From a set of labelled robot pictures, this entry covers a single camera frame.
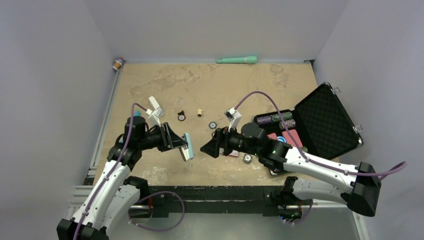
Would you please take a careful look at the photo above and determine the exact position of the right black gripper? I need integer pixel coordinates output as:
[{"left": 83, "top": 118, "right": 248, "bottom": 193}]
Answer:
[{"left": 200, "top": 123, "right": 260, "bottom": 159}]

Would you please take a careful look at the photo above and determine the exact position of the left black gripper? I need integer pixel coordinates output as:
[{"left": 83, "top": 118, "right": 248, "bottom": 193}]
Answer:
[{"left": 137, "top": 121, "right": 187, "bottom": 152}]

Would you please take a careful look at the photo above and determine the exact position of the light blue stapler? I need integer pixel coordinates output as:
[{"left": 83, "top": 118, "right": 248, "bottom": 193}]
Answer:
[{"left": 179, "top": 132, "right": 195, "bottom": 162}]

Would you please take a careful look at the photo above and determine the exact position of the white stapler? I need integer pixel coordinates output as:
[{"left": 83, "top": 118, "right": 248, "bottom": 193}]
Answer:
[{"left": 148, "top": 96, "right": 165, "bottom": 118}]

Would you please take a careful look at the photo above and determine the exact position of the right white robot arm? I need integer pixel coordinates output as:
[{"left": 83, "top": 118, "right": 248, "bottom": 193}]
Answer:
[{"left": 200, "top": 122, "right": 382, "bottom": 217}]

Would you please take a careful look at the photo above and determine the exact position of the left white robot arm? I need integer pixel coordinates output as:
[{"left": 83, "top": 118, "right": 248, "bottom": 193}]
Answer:
[{"left": 56, "top": 116, "right": 194, "bottom": 240}]

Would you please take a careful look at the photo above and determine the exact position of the red staple box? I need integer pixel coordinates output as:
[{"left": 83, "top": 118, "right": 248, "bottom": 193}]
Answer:
[{"left": 228, "top": 150, "right": 239, "bottom": 158}]

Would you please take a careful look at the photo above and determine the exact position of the beige chess piece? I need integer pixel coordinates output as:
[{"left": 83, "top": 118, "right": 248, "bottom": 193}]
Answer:
[{"left": 197, "top": 109, "right": 203, "bottom": 118}]

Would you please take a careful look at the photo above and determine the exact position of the red playing card deck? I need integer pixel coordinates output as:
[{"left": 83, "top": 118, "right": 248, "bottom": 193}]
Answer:
[{"left": 267, "top": 129, "right": 304, "bottom": 148}]

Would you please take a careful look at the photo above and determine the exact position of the small orange figurine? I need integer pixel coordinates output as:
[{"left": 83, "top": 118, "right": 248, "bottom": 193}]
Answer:
[{"left": 112, "top": 57, "right": 125, "bottom": 71}]

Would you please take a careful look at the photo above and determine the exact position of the green microphone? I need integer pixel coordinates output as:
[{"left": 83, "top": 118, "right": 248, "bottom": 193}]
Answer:
[{"left": 215, "top": 56, "right": 258, "bottom": 65}]

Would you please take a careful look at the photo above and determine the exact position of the black aluminium poker case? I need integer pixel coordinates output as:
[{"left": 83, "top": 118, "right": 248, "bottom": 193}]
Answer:
[{"left": 252, "top": 82, "right": 364, "bottom": 160}]

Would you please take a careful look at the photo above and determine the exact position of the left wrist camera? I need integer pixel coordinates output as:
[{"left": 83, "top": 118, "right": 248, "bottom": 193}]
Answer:
[{"left": 145, "top": 107, "right": 165, "bottom": 127}]

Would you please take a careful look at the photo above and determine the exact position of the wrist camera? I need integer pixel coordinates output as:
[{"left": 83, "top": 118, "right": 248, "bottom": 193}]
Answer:
[
  {"left": 224, "top": 107, "right": 242, "bottom": 132},
  {"left": 145, "top": 107, "right": 165, "bottom": 127}
]

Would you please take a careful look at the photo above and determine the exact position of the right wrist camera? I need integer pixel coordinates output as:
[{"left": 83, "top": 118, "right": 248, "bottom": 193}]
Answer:
[{"left": 224, "top": 107, "right": 242, "bottom": 132}]

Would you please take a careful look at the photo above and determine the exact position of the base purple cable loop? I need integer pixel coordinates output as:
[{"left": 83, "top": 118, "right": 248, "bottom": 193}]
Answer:
[{"left": 127, "top": 191, "right": 186, "bottom": 233}]

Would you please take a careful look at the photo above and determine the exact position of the black base frame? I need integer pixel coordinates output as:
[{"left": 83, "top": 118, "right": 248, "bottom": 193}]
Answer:
[{"left": 125, "top": 185, "right": 311, "bottom": 220}]

